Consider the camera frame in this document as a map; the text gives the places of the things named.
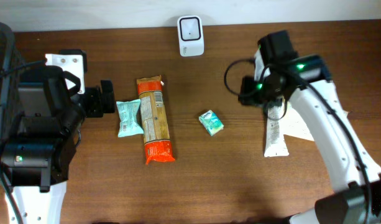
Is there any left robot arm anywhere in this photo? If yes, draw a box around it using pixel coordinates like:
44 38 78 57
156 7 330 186
0 49 115 223

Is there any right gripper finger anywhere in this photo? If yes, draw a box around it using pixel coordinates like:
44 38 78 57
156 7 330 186
254 49 264 81
238 76 262 106

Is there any yellow snack bag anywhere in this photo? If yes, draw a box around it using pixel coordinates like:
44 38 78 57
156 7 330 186
282 101 351 142

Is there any mint green snack pouch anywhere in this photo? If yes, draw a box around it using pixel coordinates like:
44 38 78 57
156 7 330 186
116 99 144 138

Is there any right black cable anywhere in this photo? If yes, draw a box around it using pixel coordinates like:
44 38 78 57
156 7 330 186
223 58 373 224

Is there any white tube with gold cap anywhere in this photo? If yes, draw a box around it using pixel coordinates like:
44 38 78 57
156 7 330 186
264 103 289 157

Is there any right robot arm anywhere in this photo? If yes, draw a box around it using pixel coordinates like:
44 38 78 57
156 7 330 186
239 30 381 223

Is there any black cable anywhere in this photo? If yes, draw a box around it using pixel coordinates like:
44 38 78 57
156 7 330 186
223 58 373 224
0 60 48 224

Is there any teal tissue pack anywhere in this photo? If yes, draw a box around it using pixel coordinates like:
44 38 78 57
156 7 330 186
199 110 224 136

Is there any orange pasta package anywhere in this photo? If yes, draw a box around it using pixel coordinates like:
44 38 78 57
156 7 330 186
137 75 175 164

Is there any white barcode scanner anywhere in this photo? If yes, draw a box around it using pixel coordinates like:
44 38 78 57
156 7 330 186
177 16 204 57

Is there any grey plastic mesh basket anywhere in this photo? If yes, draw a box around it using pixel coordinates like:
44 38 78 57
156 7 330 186
0 22 25 183

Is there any left black cable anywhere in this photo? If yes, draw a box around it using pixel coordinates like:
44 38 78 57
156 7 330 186
0 60 48 224

